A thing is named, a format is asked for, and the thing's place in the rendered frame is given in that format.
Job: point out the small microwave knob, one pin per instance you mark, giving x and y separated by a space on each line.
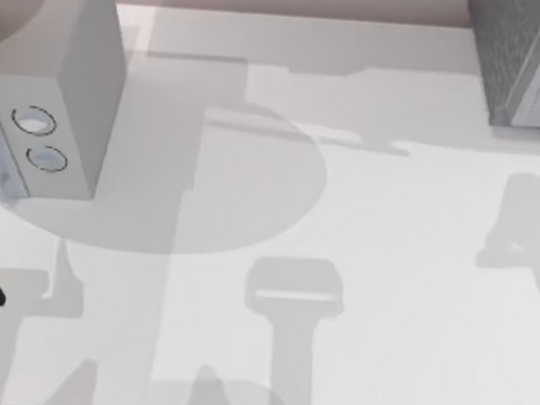
47 159

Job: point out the large microwave knob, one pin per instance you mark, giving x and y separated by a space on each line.
34 121

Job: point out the pale microwave oven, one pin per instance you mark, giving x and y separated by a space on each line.
77 36

